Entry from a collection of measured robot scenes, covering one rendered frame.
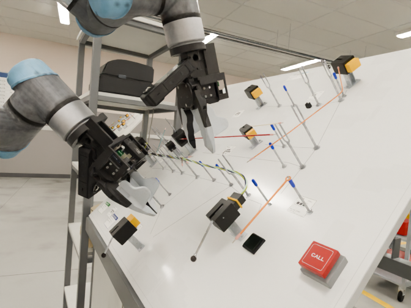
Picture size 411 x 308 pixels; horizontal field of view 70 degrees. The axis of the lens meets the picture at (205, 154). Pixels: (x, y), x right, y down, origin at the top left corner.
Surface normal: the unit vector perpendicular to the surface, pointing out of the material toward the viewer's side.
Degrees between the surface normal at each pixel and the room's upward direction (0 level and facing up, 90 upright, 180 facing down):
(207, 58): 92
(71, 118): 78
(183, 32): 102
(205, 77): 92
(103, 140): 111
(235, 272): 45
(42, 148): 90
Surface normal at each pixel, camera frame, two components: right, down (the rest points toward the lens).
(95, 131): -0.31, 0.38
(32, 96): -0.11, 0.26
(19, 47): 0.40, 0.08
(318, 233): -0.55, -0.73
